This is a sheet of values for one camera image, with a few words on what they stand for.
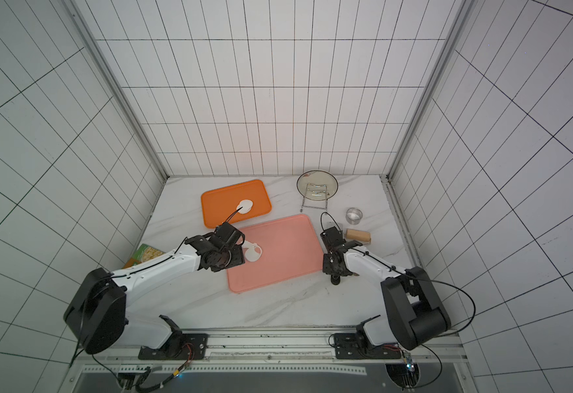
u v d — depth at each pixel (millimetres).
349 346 723
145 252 926
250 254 923
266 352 727
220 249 644
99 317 412
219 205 1101
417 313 427
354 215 1037
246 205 1067
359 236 958
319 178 986
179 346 697
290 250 949
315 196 1061
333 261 651
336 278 833
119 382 683
